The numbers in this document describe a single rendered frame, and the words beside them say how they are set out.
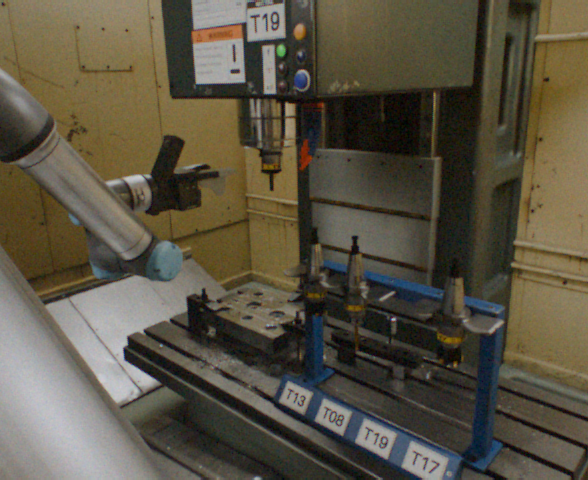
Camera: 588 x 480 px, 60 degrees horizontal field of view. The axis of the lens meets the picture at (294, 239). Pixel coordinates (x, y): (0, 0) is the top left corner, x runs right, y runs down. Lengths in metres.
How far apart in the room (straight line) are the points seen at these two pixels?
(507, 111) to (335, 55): 0.93
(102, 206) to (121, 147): 1.35
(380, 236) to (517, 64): 0.68
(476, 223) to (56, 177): 1.14
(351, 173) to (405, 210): 0.22
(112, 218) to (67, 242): 1.27
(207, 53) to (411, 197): 0.76
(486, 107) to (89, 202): 1.07
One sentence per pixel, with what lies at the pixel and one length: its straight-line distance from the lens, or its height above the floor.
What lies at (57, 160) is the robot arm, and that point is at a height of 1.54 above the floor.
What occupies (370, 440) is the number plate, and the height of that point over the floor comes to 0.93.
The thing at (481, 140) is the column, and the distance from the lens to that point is 1.53.
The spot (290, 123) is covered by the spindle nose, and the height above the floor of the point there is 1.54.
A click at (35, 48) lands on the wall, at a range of 2.10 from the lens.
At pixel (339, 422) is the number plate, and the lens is 1.18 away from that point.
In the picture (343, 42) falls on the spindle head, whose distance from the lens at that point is 1.00.
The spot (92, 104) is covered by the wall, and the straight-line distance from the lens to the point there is 2.17.
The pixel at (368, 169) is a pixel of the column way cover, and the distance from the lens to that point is 1.65.
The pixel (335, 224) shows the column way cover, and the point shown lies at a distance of 1.78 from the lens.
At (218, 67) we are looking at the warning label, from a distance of 1.12.
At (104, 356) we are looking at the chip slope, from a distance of 2.01.
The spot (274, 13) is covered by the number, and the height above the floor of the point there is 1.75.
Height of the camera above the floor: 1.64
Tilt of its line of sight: 17 degrees down
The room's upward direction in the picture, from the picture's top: 2 degrees counter-clockwise
